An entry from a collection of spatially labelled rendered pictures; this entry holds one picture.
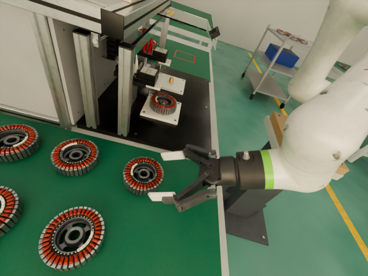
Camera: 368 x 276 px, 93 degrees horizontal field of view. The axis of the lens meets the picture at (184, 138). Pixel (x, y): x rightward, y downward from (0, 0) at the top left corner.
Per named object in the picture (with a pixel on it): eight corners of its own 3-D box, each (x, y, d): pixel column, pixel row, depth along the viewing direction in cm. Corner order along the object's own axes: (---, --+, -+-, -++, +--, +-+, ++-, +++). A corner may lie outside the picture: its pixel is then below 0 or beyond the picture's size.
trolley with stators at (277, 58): (267, 84, 364) (302, 30, 296) (283, 111, 290) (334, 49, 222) (240, 75, 357) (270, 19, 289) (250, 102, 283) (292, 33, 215)
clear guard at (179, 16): (213, 36, 92) (218, 23, 88) (216, 50, 74) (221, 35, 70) (153, 15, 88) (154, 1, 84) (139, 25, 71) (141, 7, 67)
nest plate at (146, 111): (180, 104, 81) (181, 102, 80) (177, 125, 70) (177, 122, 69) (148, 96, 79) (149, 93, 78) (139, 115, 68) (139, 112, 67)
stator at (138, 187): (165, 168, 56) (167, 161, 53) (156, 200, 48) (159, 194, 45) (131, 159, 55) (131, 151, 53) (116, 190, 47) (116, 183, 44)
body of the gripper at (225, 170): (233, 148, 44) (197, 150, 47) (236, 175, 38) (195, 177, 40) (235, 166, 49) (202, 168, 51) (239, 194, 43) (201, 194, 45)
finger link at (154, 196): (178, 198, 43) (178, 201, 43) (152, 198, 45) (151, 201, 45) (174, 191, 41) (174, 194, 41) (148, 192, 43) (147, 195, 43)
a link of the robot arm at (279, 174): (331, 199, 39) (313, 156, 46) (359, 174, 30) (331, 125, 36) (264, 200, 43) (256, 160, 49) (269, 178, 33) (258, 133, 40)
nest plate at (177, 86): (185, 81, 98) (185, 80, 98) (182, 95, 87) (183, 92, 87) (159, 74, 97) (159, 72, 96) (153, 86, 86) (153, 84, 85)
